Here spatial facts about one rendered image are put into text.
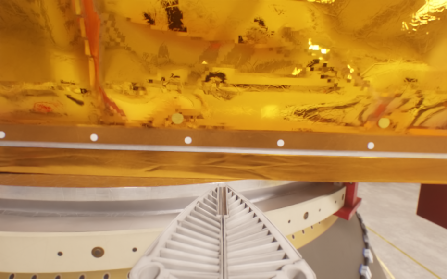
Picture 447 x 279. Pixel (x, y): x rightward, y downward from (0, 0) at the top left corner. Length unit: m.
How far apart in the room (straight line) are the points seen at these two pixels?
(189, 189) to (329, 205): 0.28
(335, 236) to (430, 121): 0.31
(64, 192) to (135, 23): 0.26
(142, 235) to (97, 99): 0.21
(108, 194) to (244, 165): 0.21
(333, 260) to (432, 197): 0.34
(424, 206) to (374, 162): 0.37
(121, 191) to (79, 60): 0.20
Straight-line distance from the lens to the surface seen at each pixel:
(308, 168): 0.32
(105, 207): 0.32
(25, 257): 0.33
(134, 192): 0.28
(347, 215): 0.46
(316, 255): 0.46
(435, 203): 0.72
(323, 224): 0.49
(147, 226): 0.26
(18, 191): 0.37
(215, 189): 0.17
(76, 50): 0.35
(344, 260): 0.56
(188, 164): 0.29
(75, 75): 0.34
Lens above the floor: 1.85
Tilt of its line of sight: 6 degrees down
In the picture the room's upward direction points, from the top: 2 degrees clockwise
